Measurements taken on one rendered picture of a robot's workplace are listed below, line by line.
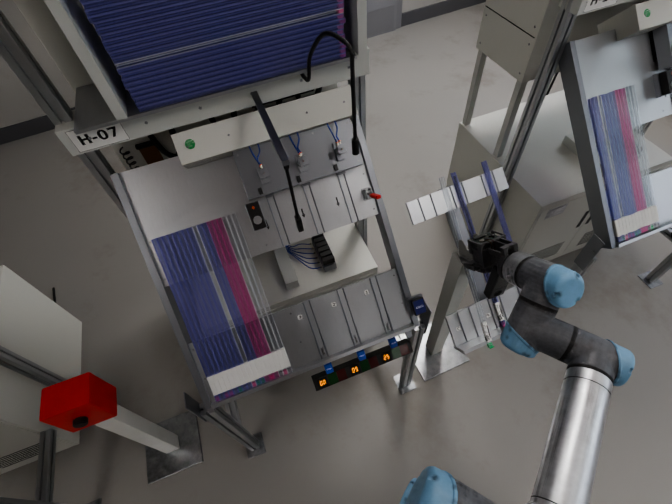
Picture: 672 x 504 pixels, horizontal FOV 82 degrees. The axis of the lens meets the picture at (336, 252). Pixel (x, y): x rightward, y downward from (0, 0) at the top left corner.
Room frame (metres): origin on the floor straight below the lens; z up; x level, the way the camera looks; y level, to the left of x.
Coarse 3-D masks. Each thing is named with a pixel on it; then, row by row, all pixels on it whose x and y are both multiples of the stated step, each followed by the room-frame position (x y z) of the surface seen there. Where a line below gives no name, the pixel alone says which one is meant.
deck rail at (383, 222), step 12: (360, 132) 0.95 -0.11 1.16; (360, 144) 0.93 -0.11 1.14; (372, 168) 0.88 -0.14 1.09; (372, 180) 0.85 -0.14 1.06; (384, 216) 0.77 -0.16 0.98; (384, 228) 0.75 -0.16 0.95; (384, 240) 0.75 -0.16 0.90; (396, 252) 0.69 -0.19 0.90; (396, 264) 0.67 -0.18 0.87; (408, 288) 0.61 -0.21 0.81
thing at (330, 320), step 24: (360, 288) 0.62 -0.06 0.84; (384, 288) 0.62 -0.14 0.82; (288, 312) 0.56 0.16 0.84; (312, 312) 0.56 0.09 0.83; (336, 312) 0.56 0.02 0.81; (360, 312) 0.56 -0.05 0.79; (384, 312) 0.56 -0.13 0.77; (408, 312) 0.56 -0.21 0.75; (288, 336) 0.51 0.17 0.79; (312, 336) 0.50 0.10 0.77; (336, 336) 0.50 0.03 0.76; (360, 336) 0.50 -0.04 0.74; (312, 360) 0.45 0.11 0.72
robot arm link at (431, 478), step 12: (432, 468) 0.08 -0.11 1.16; (420, 480) 0.06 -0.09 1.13; (432, 480) 0.06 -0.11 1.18; (444, 480) 0.06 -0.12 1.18; (456, 480) 0.06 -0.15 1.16; (408, 492) 0.07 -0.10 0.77; (420, 492) 0.04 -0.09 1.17; (432, 492) 0.04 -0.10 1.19; (444, 492) 0.04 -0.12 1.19; (456, 492) 0.04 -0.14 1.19; (468, 492) 0.04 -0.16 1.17
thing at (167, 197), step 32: (224, 160) 0.88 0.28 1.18; (128, 192) 0.80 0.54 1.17; (160, 192) 0.81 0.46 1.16; (192, 192) 0.81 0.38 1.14; (224, 192) 0.82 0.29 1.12; (288, 192) 0.82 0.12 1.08; (320, 192) 0.83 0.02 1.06; (352, 192) 0.83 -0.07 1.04; (160, 224) 0.74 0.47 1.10; (192, 224) 0.75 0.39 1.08; (288, 224) 0.75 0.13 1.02; (320, 224) 0.76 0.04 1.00
